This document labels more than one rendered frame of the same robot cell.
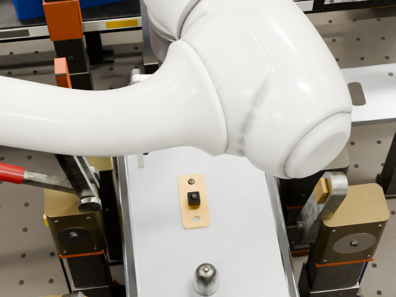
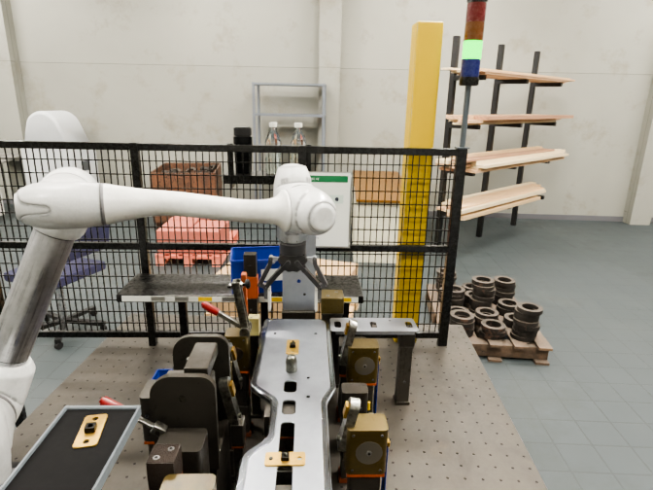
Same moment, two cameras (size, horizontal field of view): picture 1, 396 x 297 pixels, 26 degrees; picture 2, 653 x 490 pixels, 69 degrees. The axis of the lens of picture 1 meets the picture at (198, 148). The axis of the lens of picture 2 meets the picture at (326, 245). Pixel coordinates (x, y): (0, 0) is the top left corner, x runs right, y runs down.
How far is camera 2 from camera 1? 0.77 m
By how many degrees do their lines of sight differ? 40
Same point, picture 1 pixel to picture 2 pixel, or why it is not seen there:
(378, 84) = (383, 323)
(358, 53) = (389, 355)
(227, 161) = (310, 337)
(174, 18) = not seen: hidden behind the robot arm
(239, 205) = (313, 349)
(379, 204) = (374, 343)
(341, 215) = (357, 345)
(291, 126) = (311, 201)
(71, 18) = (254, 286)
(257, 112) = (301, 201)
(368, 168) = (389, 393)
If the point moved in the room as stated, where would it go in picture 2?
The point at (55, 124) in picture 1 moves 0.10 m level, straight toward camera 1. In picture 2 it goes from (233, 202) to (234, 212)
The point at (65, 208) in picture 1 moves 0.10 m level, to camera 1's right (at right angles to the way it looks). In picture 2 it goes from (233, 334) to (267, 336)
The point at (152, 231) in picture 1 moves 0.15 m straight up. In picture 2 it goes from (271, 354) to (270, 307)
